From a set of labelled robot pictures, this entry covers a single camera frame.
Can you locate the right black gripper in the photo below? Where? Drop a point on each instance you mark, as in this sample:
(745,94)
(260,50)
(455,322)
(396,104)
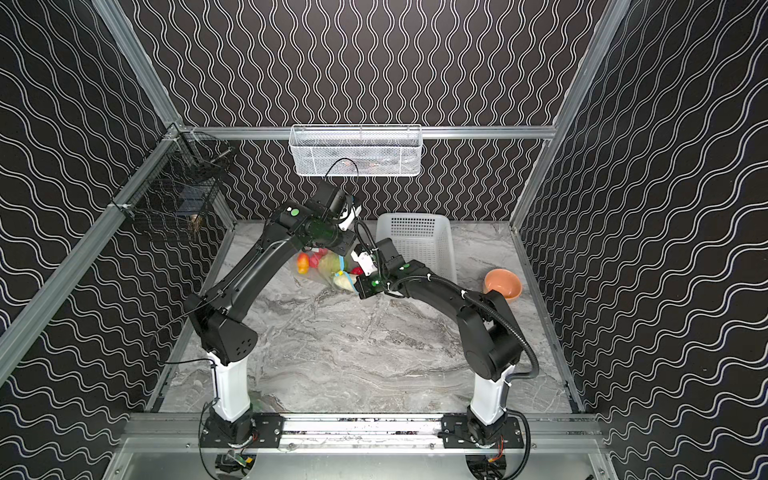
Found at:
(365,285)

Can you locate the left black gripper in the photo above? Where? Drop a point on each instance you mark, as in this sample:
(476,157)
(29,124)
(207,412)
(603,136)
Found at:
(341,241)

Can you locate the green cabbage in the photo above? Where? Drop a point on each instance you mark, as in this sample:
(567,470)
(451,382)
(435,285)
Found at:
(330,264)

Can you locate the red yellow mango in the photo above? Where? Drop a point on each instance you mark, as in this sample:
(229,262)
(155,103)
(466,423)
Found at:
(303,263)

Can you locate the clear zip top bag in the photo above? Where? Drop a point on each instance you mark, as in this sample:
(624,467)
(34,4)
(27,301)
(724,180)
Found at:
(315,276)

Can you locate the white daikon radish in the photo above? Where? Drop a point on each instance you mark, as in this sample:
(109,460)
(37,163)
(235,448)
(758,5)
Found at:
(345,281)

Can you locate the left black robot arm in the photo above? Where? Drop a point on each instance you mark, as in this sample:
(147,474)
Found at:
(218,314)

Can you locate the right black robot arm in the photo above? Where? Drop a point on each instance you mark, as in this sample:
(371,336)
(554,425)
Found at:
(493,343)

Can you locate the white plastic basket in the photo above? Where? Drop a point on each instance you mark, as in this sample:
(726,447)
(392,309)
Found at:
(423,237)

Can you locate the orange ceramic bowl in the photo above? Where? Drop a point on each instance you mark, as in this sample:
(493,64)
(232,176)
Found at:
(503,281)

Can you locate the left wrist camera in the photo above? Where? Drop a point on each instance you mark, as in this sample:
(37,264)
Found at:
(348,216)

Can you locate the white mesh wall basket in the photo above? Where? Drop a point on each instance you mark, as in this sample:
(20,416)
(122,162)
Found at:
(367,150)

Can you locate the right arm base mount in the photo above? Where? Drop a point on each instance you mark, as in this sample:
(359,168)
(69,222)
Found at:
(483,432)

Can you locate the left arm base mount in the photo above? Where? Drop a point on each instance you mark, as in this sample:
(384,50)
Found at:
(250,430)

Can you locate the aluminium front rail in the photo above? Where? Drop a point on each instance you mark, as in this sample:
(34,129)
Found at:
(369,433)

